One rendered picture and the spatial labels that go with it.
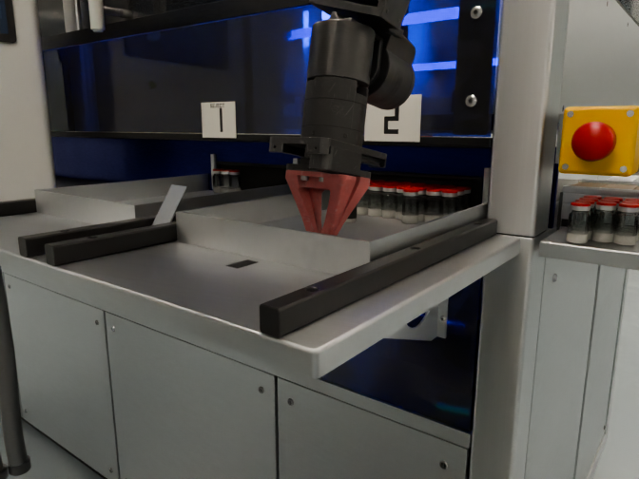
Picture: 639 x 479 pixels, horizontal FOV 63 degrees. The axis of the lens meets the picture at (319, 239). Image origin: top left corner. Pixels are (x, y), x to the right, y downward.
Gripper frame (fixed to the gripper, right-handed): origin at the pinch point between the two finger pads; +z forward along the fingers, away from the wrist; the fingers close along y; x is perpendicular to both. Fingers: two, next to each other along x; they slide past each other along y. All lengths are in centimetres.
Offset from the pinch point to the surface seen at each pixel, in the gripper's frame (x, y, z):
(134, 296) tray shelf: 7.4, -14.2, 5.3
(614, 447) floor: -13, 153, 64
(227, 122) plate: 38.8, 22.3, -15.5
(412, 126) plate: 4.1, 22.7, -14.9
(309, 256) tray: 0.6, -0.7, 1.2
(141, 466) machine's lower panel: 74, 37, 65
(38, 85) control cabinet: 85, 12, -21
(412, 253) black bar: -7.8, 3.2, -0.3
